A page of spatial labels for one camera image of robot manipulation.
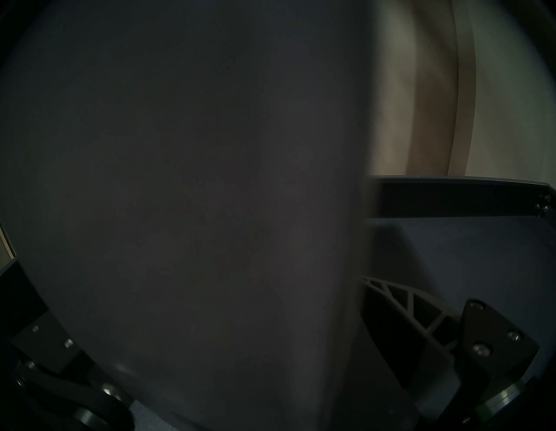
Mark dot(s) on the white Special Issue book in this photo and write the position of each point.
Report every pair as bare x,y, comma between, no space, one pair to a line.
173,174

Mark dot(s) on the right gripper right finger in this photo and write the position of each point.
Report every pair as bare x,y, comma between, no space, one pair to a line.
399,339

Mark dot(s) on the black three-tier utility cart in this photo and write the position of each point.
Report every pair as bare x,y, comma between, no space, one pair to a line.
456,243

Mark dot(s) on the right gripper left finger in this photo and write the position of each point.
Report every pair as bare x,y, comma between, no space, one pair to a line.
65,382

